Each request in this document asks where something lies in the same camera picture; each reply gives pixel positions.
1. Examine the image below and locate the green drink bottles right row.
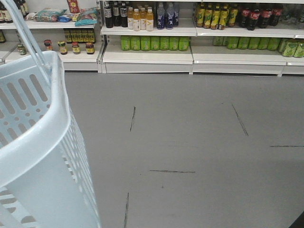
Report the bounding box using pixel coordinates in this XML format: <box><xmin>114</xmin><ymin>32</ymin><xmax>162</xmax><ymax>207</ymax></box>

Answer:
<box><xmin>212</xmin><ymin>37</ymin><xmax>282</xmax><ymax>51</ymax></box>

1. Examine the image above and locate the green drink bottles row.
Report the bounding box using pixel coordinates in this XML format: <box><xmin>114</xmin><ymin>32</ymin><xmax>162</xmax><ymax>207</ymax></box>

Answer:
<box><xmin>121</xmin><ymin>36</ymin><xmax>190</xmax><ymax>51</ymax></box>
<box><xmin>212</xmin><ymin>37</ymin><xmax>282</xmax><ymax>51</ymax></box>

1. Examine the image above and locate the sauce jar red lid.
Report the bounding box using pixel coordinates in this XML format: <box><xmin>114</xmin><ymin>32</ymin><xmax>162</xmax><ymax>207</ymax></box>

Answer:
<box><xmin>44</xmin><ymin>39</ymin><xmax>53</xmax><ymax>51</ymax></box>

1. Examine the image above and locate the green drink bottles left row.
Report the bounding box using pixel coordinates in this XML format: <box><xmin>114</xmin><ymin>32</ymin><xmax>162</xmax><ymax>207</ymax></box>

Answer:
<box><xmin>121</xmin><ymin>36</ymin><xmax>190</xmax><ymax>51</ymax></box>

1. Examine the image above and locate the white supermarket shelf unit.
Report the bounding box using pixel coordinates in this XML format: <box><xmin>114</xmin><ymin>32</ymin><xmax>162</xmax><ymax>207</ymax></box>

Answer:
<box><xmin>0</xmin><ymin>0</ymin><xmax>304</xmax><ymax>76</ymax></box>

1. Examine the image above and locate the light blue plastic basket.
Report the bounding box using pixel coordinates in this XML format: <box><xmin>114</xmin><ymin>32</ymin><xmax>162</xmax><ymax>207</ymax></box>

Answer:
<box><xmin>0</xmin><ymin>0</ymin><xmax>101</xmax><ymax>228</ymax></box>

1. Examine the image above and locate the green pickle jar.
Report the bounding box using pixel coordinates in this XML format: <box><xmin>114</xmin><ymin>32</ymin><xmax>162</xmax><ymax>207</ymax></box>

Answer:
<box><xmin>17</xmin><ymin>43</ymin><xmax>27</xmax><ymax>56</ymax></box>

